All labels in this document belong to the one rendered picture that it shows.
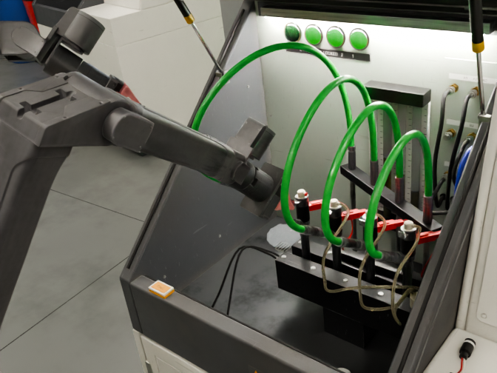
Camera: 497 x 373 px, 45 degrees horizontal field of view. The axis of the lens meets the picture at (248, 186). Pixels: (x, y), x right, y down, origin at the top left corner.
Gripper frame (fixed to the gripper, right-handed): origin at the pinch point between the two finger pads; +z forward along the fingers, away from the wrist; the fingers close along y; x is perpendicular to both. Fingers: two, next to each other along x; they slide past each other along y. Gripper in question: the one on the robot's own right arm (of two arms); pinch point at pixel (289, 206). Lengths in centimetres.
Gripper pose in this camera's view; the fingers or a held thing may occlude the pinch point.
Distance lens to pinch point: 121.6
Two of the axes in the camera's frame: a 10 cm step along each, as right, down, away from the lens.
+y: 5.1, -8.6, 0.4
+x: -5.8, -3.1, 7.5
